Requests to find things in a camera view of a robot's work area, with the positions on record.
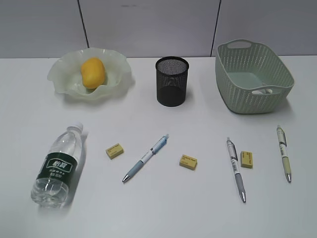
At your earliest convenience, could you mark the clear water bottle green label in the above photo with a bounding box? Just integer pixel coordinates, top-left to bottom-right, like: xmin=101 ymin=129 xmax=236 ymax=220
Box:
xmin=31 ymin=122 xmax=83 ymax=208

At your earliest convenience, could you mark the green plastic woven basket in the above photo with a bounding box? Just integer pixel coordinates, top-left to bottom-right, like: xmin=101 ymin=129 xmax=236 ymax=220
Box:
xmin=215 ymin=39 xmax=295 ymax=114

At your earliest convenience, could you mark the yellow eraser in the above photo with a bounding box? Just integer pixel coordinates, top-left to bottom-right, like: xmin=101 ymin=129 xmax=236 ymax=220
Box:
xmin=240 ymin=151 xmax=253 ymax=169
xmin=179 ymin=155 xmax=198 ymax=171
xmin=106 ymin=143 xmax=124 ymax=160

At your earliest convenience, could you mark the yellow eraser middle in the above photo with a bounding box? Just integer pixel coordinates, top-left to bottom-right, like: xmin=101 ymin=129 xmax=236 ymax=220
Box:
xmin=179 ymin=155 xmax=198 ymax=171

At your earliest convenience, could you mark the black mesh pen holder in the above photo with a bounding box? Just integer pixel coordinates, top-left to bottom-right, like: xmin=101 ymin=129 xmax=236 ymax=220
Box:
xmin=155 ymin=56 xmax=189 ymax=107

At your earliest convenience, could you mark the yellow eraser right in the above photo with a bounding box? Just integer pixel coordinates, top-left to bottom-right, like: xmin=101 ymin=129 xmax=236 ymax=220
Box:
xmin=240 ymin=151 xmax=253 ymax=169

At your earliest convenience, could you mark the yellow eraser left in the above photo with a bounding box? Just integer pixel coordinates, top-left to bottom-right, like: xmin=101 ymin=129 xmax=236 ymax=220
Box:
xmin=106 ymin=143 xmax=124 ymax=160

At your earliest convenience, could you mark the grey white ballpoint pen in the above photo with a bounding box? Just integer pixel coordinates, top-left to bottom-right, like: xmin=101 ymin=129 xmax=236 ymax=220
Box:
xmin=226 ymin=137 xmax=246 ymax=203

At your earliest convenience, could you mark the yellow mango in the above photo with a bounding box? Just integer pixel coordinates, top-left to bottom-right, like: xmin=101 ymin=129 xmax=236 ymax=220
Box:
xmin=81 ymin=58 xmax=106 ymax=89

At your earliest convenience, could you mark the beige white ballpoint pen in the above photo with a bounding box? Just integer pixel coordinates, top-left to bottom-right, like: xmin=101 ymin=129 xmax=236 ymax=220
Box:
xmin=276 ymin=124 xmax=292 ymax=183

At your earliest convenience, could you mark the blue white ballpoint pen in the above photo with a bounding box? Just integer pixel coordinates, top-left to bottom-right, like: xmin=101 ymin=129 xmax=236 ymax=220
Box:
xmin=122 ymin=134 xmax=169 ymax=183

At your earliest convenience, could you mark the white waste paper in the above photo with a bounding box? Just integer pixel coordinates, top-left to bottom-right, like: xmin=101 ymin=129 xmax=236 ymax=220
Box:
xmin=252 ymin=88 xmax=273 ymax=95

